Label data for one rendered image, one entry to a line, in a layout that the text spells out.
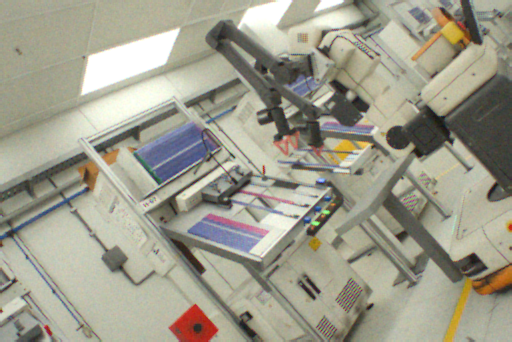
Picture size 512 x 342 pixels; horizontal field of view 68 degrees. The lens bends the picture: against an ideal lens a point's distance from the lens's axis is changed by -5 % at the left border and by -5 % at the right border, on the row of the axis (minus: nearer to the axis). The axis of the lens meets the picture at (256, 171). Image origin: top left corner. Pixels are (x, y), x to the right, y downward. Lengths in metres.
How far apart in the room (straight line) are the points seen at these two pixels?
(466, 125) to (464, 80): 0.16
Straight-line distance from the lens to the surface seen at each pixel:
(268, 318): 2.15
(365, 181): 3.13
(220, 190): 2.37
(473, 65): 1.49
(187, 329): 1.76
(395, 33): 6.48
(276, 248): 1.92
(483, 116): 1.53
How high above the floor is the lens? 0.86
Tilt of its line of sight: 6 degrees up
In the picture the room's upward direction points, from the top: 42 degrees counter-clockwise
